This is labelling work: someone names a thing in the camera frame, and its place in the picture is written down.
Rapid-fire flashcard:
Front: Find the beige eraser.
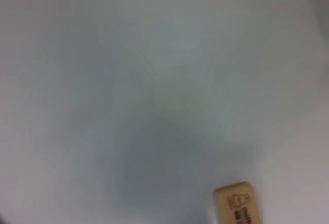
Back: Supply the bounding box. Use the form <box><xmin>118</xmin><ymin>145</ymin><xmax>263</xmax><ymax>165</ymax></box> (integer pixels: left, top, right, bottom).
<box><xmin>212</xmin><ymin>181</ymin><xmax>263</xmax><ymax>224</ymax></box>

